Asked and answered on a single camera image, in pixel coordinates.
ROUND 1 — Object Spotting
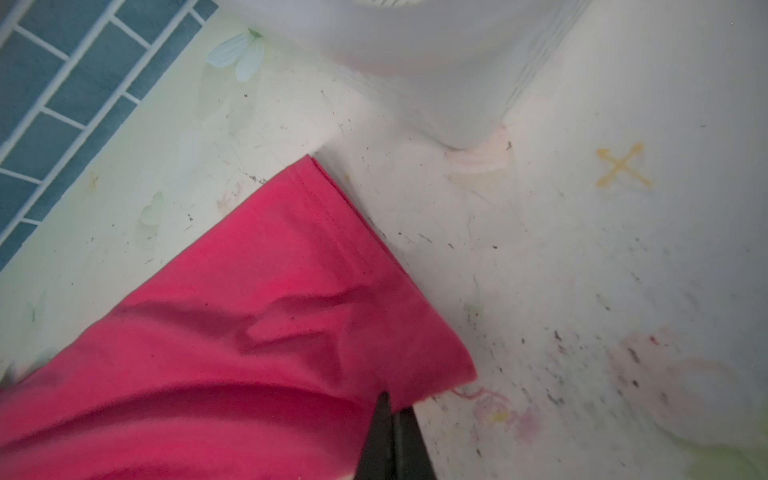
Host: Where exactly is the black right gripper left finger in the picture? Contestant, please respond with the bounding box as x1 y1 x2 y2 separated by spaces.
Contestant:
353 392 396 480

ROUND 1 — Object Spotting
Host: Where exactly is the white perforated plastic basket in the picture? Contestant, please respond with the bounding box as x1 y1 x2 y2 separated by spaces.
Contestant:
218 0 589 149

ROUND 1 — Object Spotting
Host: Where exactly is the magenta t shirt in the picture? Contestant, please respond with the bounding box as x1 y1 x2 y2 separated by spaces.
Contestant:
1 157 476 479

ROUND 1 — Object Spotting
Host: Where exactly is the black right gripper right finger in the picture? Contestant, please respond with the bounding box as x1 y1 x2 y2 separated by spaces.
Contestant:
393 407 437 480

